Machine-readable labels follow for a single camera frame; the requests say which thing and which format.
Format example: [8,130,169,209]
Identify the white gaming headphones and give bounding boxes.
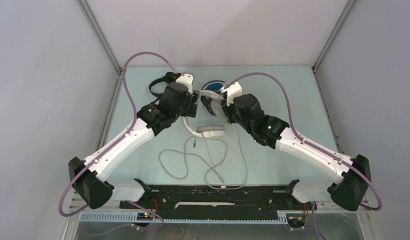
[158,90,249,191]

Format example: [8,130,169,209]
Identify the large black blue headphones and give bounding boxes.
[200,80,226,119]

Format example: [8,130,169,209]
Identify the small black headphones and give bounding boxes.
[148,72,182,98]

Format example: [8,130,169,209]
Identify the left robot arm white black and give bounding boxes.
[68,82,199,209]

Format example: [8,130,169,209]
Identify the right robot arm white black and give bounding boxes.
[219,94,371,212]

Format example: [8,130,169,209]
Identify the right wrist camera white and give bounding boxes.
[220,82,243,106]

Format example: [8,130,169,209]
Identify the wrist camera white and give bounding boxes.
[175,73,194,94]
[220,82,243,106]

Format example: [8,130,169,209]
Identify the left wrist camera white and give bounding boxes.
[175,73,194,94]

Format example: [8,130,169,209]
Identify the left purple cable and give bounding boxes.
[58,51,179,238]

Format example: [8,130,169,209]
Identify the purple cable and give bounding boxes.
[58,51,179,238]
[221,72,384,240]

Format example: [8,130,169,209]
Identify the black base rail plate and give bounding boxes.
[137,185,313,220]

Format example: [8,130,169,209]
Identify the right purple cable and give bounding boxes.
[221,72,384,240]

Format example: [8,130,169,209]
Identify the white slotted cable duct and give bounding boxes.
[79,211,304,225]

